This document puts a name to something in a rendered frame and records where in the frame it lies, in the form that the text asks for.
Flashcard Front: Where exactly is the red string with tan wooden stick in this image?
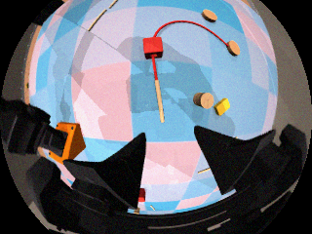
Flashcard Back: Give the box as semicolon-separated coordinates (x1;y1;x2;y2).
152;20;229;122

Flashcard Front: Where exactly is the yellow flat block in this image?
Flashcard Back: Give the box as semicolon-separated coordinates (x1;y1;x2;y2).
214;97;230;116

